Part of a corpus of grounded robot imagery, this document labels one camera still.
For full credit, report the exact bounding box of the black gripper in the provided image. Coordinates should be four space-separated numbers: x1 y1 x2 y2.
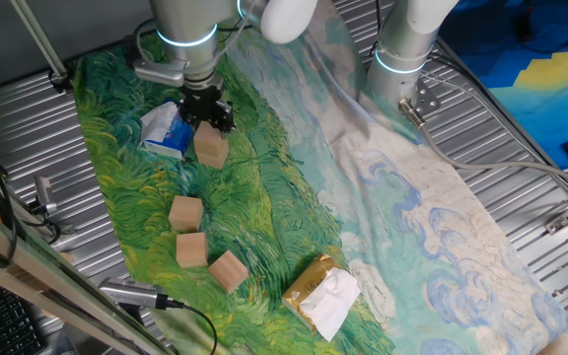
179 83 237 134

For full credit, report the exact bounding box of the wooden cube block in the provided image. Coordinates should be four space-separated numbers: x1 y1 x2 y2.
194 147 231 171
175 232 209 269
207 249 250 295
168 195 205 234
192 120 231 157

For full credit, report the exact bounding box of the blue tissue pack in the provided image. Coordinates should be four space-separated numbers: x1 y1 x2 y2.
138 100 196 161

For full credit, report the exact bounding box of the grey metal pole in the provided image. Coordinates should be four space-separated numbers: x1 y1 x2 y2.
9 0 73 95

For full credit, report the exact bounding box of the gold tissue pack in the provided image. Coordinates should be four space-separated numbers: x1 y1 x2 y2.
281 253 363 343

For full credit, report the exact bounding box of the green blue painting print cloth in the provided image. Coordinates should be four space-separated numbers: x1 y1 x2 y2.
69 0 568 355

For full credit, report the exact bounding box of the blue mat with yellow sun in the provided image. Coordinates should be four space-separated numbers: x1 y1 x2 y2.
436 0 568 172

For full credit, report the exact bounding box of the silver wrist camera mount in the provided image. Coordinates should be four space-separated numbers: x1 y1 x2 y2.
132 57 190 89

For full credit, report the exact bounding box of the black camera cable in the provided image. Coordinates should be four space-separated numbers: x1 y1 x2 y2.
180 302 219 355

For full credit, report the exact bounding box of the silver ribbed camera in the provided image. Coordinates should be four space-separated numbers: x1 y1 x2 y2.
98 276 185 312

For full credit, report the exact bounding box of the metal base plate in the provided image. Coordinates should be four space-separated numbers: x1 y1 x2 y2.
410 78 443 118

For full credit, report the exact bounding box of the aluminium frame bar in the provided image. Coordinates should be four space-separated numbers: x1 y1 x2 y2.
0 195 179 355

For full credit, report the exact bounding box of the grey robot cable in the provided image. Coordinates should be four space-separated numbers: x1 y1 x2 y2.
396 97 568 198

